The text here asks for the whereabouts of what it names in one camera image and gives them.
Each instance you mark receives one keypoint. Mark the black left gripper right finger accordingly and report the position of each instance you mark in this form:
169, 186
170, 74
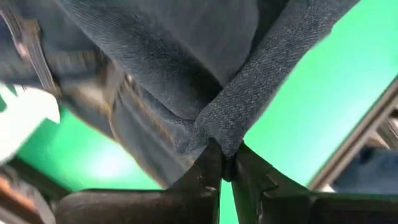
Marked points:
311, 208

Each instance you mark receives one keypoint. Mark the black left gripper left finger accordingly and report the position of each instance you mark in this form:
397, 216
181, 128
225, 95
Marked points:
140, 208

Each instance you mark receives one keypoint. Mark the cream tote bag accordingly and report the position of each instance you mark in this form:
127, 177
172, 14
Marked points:
25, 124

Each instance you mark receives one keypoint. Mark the dark blue jeans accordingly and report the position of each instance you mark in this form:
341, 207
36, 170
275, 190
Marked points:
171, 62

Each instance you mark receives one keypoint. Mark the green table mat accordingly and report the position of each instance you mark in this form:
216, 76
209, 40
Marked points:
326, 93

